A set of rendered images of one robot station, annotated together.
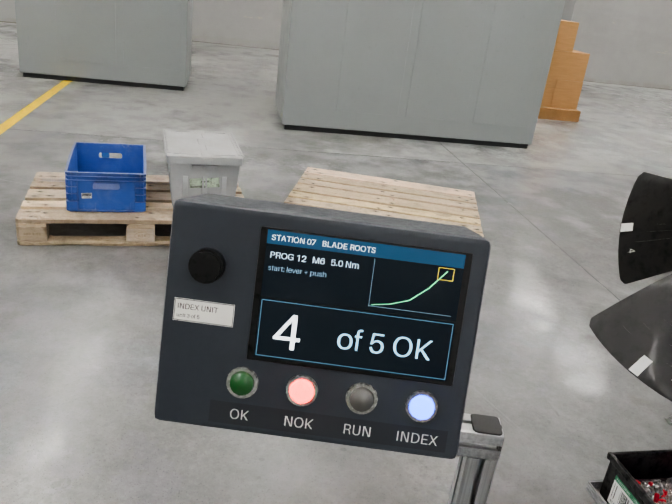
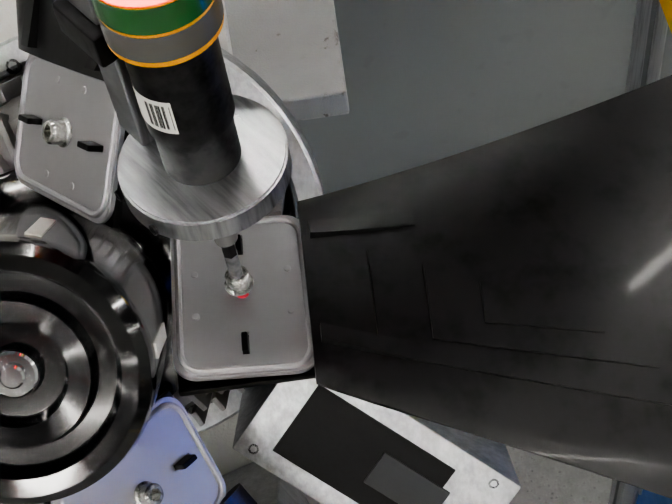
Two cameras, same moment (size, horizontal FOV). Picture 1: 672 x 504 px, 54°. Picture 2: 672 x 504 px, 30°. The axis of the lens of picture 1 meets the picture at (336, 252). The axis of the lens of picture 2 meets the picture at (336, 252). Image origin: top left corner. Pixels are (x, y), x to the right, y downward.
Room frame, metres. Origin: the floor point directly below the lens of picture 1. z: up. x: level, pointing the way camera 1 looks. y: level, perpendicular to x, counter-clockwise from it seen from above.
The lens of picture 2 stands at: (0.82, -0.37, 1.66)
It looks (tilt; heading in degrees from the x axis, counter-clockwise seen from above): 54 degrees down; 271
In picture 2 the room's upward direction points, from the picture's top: 10 degrees counter-clockwise
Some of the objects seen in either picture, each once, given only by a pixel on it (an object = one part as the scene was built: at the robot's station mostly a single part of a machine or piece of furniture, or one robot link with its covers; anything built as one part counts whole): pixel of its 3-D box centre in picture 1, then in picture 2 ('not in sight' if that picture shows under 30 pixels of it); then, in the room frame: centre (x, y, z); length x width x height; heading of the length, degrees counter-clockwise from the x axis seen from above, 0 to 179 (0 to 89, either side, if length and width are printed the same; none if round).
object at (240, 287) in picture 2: not in sight; (240, 288); (0.88, -0.70, 1.19); 0.01 x 0.01 x 0.03
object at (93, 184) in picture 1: (108, 176); not in sight; (3.49, 1.32, 0.25); 0.60 x 0.41 x 0.22; 18
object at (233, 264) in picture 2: not in sight; (227, 242); (0.88, -0.70, 1.23); 0.01 x 0.01 x 0.05
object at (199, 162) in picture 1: (200, 169); not in sight; (3.65, 0.84, 0.31); 0.60 x 0.42 x 0.33; 18
